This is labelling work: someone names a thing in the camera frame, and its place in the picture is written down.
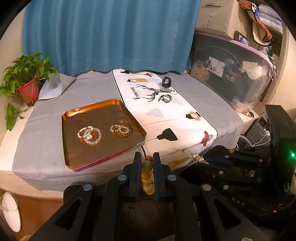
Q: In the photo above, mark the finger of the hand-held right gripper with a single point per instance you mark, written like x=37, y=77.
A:
x=222, y=151
x=219, y=163

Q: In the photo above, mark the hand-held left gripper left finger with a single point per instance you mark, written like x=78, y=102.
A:
x=138, y=176

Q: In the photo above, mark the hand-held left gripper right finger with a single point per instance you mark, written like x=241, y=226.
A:
x=156, y=176

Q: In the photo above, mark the pearl hair clip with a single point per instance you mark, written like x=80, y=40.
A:
x=196, y=158

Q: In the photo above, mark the orange metal tray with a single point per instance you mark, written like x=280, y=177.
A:
x=101, y=153

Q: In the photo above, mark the clear plastic storage box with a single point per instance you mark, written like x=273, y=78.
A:
x=231, y=92

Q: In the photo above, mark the white printed table runner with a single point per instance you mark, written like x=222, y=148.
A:
x=148, y=111

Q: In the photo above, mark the printed paper card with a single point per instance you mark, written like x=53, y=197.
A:
x=216, y=66

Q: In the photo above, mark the black wristband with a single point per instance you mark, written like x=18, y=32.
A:
x=166, y=83

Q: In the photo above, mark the grey tablecloth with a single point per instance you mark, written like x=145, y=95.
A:
x=46, y=143

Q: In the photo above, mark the stack of light blue cloths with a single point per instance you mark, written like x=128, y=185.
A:
x=271, y=18

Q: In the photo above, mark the beige fabric box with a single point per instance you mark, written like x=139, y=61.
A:
x=217, y=18

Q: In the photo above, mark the white round device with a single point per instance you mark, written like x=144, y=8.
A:
x=11, y=217

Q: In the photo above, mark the green plant in red pot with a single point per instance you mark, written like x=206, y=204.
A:
x=29, y=90

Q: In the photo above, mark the blue curtain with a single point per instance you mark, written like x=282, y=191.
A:
x=104, y=34

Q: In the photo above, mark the phone with dark frame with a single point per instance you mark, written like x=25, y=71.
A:
x=241, y=38

